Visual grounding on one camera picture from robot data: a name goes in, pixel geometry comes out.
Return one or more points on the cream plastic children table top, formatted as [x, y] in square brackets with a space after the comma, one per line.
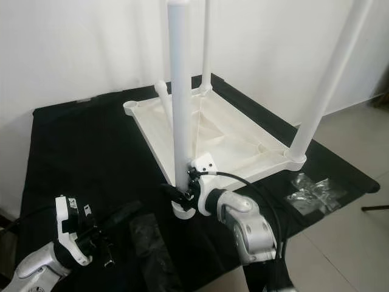
[243, 137]

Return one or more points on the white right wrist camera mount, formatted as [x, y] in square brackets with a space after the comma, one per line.
[203, 163]

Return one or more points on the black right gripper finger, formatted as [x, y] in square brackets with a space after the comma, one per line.
[175, 193]

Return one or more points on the clear plastic wrap scrap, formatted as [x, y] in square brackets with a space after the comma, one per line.
[316, 191]
[147, 246]

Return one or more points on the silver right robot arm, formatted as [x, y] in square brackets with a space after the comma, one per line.
[249, 231]

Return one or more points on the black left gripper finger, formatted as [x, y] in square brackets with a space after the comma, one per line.
[124, 214]

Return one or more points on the black tablecloth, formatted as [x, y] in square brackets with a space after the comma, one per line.
[91, 152]

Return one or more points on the grey tape piece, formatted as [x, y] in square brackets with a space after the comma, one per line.
[85, 99]

